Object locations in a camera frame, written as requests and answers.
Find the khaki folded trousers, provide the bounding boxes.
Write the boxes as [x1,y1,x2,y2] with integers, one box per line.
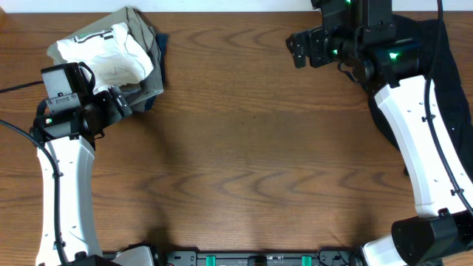
[46,6,158,97]

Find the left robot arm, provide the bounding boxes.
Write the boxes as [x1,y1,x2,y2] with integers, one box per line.
[29,62,158,265]

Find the white t-shirt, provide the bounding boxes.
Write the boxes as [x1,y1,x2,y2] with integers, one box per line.
[57,22,154,94]

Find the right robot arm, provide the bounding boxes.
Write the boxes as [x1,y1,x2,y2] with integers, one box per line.
[286,0,472,265]

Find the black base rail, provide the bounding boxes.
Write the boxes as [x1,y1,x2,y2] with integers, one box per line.
[150,245,365,266]

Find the grey folded trousers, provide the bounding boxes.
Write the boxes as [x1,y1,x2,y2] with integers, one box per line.
[124,36,164,112]

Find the black t-shirt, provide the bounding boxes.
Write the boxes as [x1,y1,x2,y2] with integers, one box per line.
[367,13,473,178]

